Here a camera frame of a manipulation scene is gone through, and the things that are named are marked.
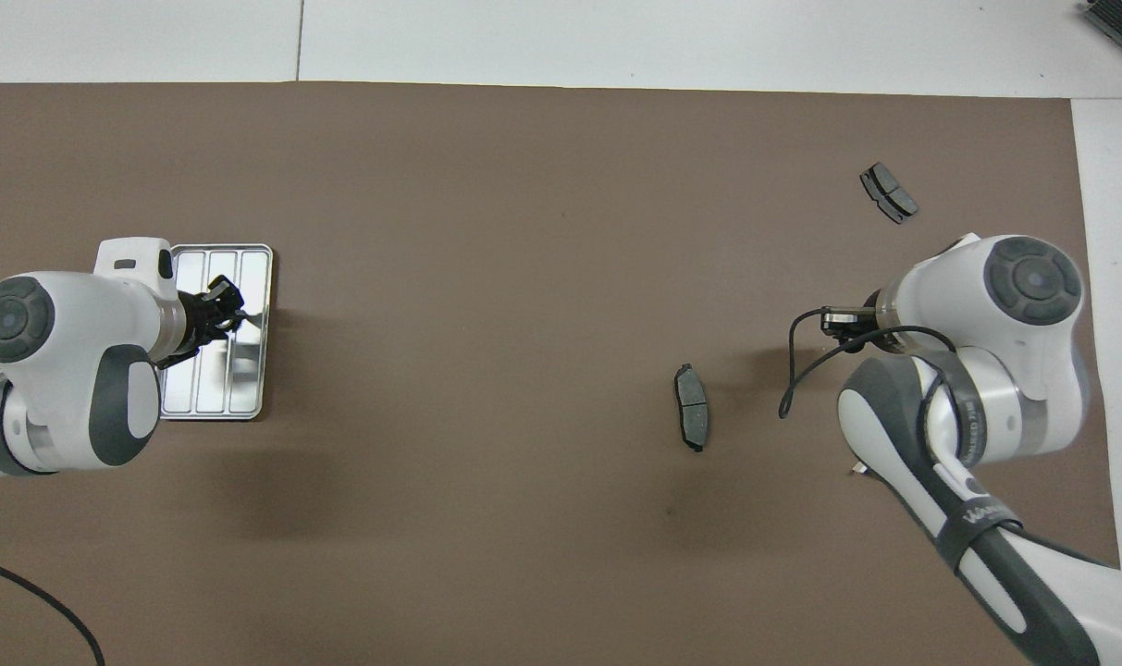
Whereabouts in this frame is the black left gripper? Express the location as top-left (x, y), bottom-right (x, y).
top-left (182, 275), bottom-right (248, 358)

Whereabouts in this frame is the silver metal tray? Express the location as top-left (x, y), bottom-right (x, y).
top-left (158, 243), bottom-right (275, 422)

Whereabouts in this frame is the brown table mat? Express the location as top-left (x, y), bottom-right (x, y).
top-left (0, 81), bottom-right (1122, 666)

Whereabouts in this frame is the grey brake pad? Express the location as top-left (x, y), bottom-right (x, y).
top-left (859, 162), bottom-right (920, 226)
top-left (673, 363), bottom-right (710, 454)

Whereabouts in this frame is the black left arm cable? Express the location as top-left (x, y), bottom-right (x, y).
top-left (0, 553), bottom-right (106, 666)

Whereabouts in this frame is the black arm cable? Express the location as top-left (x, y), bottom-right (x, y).
top-left (778, 308), bottom-right (959, 422)
top-left (0, 553), bottom-right (106, 666)

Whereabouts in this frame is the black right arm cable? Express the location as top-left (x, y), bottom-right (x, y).
top-left (778, 308), bottom-right (959, 422)

